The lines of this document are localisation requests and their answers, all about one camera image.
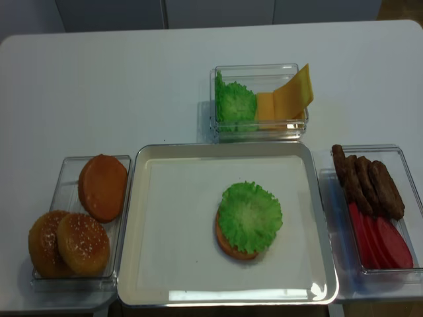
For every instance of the green lettuce leaf in container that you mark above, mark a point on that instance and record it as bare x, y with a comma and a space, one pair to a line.
236, 106

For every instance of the green lettuce leaf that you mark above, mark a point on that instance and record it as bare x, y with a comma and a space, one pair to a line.
249, 218
236, 106

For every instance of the silver metal tray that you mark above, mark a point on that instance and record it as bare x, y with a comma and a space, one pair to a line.
132, 294

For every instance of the white paper tray liner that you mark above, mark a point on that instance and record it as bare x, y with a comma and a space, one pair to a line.
179, 250

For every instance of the sesame bun top front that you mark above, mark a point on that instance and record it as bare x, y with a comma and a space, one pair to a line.
83, 244

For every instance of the brown meat patty leftmost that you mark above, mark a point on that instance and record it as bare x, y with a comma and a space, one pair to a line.
351, 186

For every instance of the tall yellow cheese slice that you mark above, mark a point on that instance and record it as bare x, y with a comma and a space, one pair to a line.
291, 99

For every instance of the clear bun container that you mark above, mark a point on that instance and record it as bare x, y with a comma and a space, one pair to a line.
66, 198

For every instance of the red tomato slice middle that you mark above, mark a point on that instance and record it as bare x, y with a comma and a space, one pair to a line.
379, 257

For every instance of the flat yellow cheese slice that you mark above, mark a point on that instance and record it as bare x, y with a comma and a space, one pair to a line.
265, 107

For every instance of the sesame bun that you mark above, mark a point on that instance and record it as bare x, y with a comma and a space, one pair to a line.
43, 246
83, 244

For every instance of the plain orange bun half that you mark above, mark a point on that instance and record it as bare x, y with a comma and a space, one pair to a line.
102, 186

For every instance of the clear meat tomato container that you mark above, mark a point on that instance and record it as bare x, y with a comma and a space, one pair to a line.
409, 227

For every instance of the red tomato slice right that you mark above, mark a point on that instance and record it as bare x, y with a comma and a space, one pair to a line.
393, 246

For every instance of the bottom bun half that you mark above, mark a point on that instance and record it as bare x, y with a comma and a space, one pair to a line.
224, 244

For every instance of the brown meat patty rightmost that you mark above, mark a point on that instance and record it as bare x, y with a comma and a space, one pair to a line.
386, 190

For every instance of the sesame bun top rear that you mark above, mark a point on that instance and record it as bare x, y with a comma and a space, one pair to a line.
43, 246

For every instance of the clear lettuce cheese container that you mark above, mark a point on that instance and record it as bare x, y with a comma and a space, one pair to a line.
258, 78

